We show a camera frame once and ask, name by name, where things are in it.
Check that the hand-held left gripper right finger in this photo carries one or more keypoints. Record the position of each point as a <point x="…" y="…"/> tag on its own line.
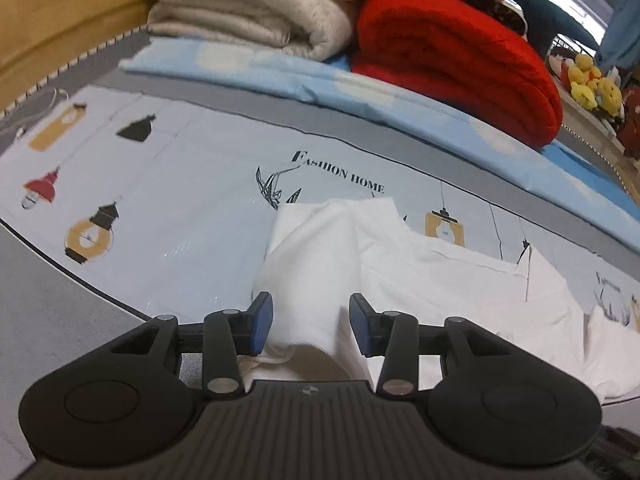
<point x="360" y="325"/>

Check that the dark red plush pillow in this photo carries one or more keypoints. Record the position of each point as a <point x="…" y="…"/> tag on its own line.
<point x="632" y="115"/>

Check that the yellow plush toy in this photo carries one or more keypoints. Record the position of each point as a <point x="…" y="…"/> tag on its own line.
<point x="609" y="92"/>
<point x="582" y="70"/>

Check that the blue curtain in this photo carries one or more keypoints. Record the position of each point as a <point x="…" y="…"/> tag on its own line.
<point x="622" y="20"/>

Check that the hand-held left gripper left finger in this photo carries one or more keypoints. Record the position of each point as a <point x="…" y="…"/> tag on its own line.
<point x="262" y="322"/>

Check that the red folded blanket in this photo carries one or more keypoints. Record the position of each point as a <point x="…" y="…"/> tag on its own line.
<point x="450" y="60"/>

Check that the dark teal shark plush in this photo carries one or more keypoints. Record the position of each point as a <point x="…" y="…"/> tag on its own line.
<point x="537" y="15"/>

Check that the blue cloud printed quilt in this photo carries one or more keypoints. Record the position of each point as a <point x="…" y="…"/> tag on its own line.
<point x="300" y="75"/>

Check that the window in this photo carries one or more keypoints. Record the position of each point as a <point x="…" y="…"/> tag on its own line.
<point x="570" y="0"/>

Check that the cream folded blanket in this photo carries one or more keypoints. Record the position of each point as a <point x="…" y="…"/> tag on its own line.
<point x="240" y="15"/>

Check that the white window sill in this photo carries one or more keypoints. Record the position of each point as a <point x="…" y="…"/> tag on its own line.
<point x="595" y="120"/>

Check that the wooden bed frame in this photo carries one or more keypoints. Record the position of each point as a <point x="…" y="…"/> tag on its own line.
<point x="60" y="15"/>

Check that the white small shirt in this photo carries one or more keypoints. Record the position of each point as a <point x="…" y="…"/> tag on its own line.
<point x="400" y="270"/>

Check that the lantern printed bed sheet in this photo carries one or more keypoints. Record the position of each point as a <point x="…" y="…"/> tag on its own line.
<point x="200" y="210"/>

